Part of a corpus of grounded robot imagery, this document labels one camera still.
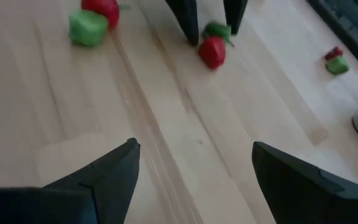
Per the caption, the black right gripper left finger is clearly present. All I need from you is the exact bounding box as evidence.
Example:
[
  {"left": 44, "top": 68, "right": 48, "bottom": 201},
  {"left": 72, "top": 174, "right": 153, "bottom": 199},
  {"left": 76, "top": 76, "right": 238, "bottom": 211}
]
[{"left": 44, "top": 138, "right": 141, "bottom": 224}]

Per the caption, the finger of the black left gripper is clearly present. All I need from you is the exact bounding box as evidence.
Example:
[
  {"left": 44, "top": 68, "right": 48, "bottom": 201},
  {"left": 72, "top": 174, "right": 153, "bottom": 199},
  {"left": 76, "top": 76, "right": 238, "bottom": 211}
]
[
  {"left": 224, "top": 0, "right": 248, "bottom": 35},
  {"left": 166, "top": 0, "right": 200, "bottom": 47}
]

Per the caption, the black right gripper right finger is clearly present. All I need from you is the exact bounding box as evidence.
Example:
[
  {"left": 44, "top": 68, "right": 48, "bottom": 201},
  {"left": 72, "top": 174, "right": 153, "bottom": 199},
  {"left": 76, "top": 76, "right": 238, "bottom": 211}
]
[{"left": 252, "top": 141, "right": 358, "bottom": 224}]

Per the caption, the green toy bell pepper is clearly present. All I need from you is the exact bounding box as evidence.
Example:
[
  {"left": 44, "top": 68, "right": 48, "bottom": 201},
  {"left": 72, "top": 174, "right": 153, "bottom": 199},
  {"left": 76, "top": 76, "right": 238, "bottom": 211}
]
[
  {"left": 325, "top": 55, "right": 351, "bottom": 76},
  {"left": 69, "top": 9, "right": 109, "bottom": 49}
]

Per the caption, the black metal table frame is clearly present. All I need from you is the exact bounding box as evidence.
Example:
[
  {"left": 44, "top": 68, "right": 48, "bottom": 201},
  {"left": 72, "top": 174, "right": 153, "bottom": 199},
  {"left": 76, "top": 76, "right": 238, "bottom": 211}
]
[{"left": 306, "top": 0, "right": 358, "bottom": 82}]

